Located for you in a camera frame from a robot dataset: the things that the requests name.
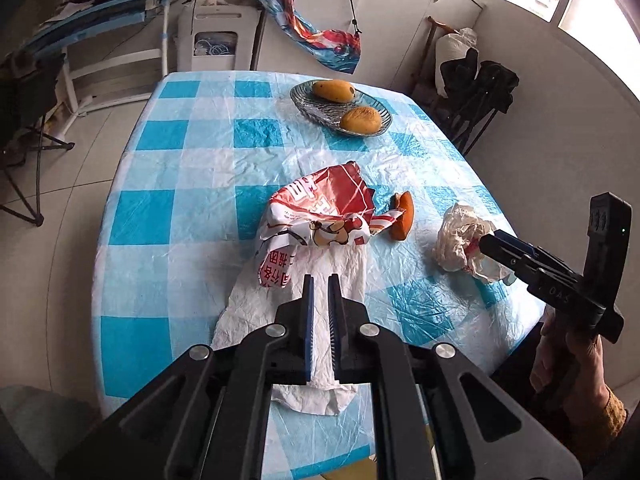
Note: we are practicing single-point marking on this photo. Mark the colourful hanging tote bag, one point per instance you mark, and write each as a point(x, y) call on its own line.
point(335, 49)

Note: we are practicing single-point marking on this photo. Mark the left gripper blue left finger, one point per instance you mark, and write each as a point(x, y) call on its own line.
point(308, 311)

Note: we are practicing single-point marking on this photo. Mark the white plastic bag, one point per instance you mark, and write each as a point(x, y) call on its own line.
point(457, 246)

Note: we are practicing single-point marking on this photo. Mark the white plastic stool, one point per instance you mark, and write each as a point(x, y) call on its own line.
point(216, 37)

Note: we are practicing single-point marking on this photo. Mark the blue study desk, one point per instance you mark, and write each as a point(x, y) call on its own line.
point(94, 21)

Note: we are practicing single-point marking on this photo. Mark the wooden chair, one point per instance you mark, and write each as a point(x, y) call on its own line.
point(423, 79)

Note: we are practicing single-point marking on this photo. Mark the blue white checkered tablecloth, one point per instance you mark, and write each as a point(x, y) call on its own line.
point(179, 224)

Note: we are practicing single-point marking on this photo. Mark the white cabinet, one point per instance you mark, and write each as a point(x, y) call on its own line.
point(393, 36)

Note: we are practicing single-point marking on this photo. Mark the black folding chair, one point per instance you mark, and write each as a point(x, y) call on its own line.
point(27, 96)
point(475, 120)

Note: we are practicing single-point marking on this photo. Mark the dark glass fruit plate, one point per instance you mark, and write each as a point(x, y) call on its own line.
point(328, 113)

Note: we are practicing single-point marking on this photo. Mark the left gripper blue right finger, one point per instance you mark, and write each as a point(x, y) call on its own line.
point(338, 327)

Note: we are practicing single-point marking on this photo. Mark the black folding chair right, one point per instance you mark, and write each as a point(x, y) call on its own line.
point(475, 120)

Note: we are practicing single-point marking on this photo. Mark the person's right hand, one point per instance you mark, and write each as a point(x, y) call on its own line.
point(574, 362)

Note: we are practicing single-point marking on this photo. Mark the black jacket on chair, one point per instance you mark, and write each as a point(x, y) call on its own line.
point(494, 75)

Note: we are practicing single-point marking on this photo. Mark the yellow mango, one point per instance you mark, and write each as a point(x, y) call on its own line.
point(334, 90)
point(362, 119)

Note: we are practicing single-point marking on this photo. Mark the white paper tissue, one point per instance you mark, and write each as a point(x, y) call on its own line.
point(252, 306)

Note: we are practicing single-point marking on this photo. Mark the orange peel piece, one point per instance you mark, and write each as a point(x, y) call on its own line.
point(401, 228)

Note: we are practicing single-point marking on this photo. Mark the red snack bag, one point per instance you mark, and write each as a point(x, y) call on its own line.
point(331, 207)

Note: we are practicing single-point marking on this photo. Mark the white sack on chair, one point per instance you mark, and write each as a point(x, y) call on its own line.
point(452, 52)

